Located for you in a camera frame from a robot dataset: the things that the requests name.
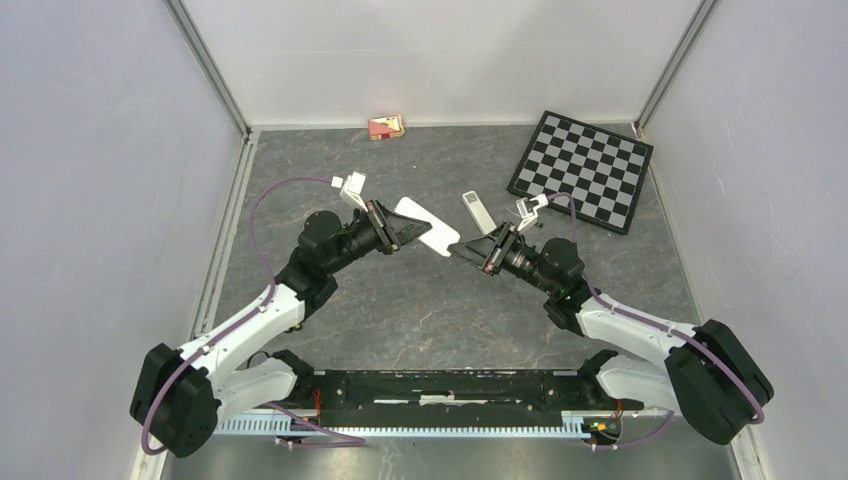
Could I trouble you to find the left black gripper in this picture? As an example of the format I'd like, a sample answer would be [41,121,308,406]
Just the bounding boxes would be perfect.
[325,198,432,275]

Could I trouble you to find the white cable duct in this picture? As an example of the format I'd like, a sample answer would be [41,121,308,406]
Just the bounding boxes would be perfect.
[214,410,617,440]

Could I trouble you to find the red yellow small box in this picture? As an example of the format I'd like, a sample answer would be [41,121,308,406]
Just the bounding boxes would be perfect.
[368,114,405,140]

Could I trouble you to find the black white chessboard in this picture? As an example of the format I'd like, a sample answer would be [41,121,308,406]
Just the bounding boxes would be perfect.
[506,111,654,235]

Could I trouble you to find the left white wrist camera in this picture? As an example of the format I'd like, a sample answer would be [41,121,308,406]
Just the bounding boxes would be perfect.
[331,171,367,211]

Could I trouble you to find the slim white remote control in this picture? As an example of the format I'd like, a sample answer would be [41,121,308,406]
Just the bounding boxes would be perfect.
[462,190,497,235]

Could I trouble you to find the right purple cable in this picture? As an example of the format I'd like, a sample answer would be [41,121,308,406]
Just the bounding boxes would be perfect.
[546,192,766,425]

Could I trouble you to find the white remote red buttons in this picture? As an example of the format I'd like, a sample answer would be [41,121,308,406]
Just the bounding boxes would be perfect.
[393,195,462,258]

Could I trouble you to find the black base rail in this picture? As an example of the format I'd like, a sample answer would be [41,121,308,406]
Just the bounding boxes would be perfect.
[279,369,644,428]

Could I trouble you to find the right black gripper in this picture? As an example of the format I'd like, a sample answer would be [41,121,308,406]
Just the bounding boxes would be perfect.
[448,220,558,296]

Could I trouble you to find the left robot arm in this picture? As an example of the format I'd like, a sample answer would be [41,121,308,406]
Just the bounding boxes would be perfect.
[130,200,432,458]

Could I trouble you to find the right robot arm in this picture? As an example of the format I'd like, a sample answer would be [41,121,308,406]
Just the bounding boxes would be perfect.
[447,223,775,445]

